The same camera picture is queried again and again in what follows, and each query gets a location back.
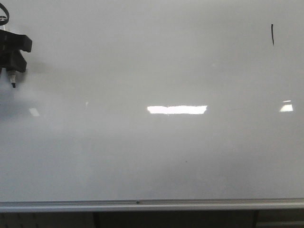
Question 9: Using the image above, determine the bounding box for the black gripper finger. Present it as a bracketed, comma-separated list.
[0, 50, 27, 73]
[0, 30, 32, 53]

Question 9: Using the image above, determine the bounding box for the white whiteboard marker pen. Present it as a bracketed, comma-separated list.
[7, 70, 17, 88]

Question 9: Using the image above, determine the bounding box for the black cable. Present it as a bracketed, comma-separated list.
[0, 2, 10, 31]

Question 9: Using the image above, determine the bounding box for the white whiteboard with aluminium frame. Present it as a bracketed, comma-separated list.
[0, 0, 304, 212]

